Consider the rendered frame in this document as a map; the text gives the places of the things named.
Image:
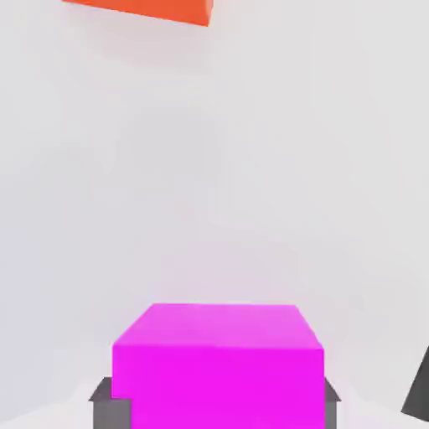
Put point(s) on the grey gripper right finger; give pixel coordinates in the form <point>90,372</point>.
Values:
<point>331,414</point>

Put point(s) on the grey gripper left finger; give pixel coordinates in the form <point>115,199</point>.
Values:
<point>110,414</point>

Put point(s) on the small magenta cube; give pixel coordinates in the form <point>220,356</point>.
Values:
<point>218,368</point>

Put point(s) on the large dark grey box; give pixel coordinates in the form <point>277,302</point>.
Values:
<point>419,399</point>

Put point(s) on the large orange box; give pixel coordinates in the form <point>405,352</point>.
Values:
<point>150,7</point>

